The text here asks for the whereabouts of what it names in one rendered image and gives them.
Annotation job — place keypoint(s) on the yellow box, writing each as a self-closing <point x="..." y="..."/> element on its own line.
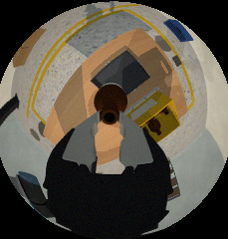
<point x="150" y="108"/>

